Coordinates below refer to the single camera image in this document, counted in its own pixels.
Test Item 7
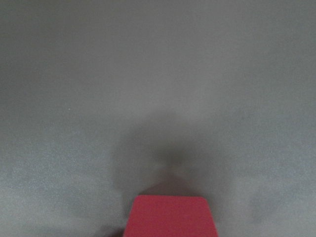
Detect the red cube block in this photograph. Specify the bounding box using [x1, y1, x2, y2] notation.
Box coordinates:
[123, 195, 218, 237]

